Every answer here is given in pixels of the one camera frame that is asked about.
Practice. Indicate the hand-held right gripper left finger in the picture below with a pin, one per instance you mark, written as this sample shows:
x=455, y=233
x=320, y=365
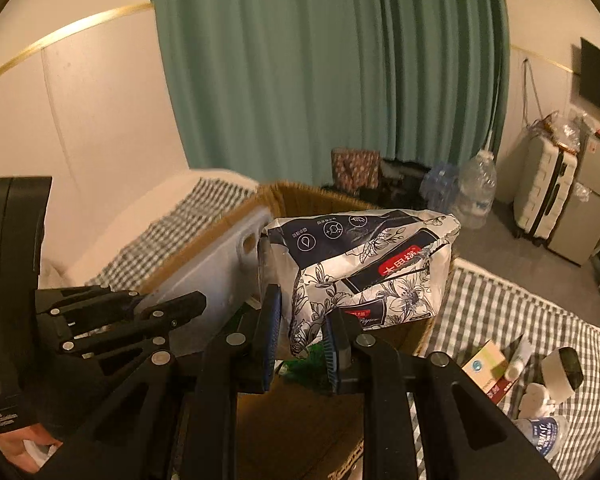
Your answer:
x=272, y=340

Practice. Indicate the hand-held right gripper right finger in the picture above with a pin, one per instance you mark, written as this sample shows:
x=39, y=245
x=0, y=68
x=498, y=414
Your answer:
x=336, y=355

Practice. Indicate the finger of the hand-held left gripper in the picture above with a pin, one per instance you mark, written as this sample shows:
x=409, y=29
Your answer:
x=95, y=300
x=145, y=322

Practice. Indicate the green snack packet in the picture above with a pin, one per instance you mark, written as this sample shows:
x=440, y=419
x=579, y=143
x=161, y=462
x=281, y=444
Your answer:
x=305, y=365

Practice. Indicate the brown cardboard box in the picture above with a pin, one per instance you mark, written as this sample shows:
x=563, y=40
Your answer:
x=300, y=435

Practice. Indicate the floral white navy tissue pack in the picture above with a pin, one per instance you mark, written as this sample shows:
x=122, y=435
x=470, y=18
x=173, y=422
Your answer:
x=360, y=265

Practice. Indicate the beige red medicine box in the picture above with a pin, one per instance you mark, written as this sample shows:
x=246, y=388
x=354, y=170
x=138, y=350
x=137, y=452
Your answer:
x=487, y=370

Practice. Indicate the white squeeze tube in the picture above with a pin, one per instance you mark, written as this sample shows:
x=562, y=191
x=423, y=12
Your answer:
x=519, y=357

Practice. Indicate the person's left hand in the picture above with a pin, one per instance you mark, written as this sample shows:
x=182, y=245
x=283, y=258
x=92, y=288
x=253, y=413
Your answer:
x=10, y=447

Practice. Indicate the grey white checkered cloth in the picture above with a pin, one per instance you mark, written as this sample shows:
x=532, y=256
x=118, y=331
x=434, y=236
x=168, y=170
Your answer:
x=505, y=300

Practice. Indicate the patterned fabric bag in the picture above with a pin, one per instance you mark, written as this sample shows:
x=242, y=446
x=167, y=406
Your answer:
x=355, y=170

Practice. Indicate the pile of dark clothes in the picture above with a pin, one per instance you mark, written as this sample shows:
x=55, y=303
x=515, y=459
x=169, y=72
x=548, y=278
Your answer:
x=400, y=180

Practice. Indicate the blue water bottle pack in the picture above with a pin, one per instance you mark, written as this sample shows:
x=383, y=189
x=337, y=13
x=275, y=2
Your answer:
x=440, y=185

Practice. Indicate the large clear water jug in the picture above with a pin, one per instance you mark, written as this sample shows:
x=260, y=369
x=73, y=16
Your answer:
x=477, y=190

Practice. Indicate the small blue-label water bottle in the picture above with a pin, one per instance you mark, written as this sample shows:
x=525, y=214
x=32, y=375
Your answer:
x=542, y=435

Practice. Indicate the white cup black lid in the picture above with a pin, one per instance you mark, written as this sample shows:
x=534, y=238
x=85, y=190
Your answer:
x=562, y=372

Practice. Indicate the white suitcase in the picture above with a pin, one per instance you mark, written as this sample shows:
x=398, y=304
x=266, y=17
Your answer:
x=542, y=190

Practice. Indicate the green curtain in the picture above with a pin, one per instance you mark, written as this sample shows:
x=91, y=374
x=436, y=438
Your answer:
x=305, y=70

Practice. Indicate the grey mini fridge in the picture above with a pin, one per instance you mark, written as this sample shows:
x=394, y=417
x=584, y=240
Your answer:
x=587, y=200

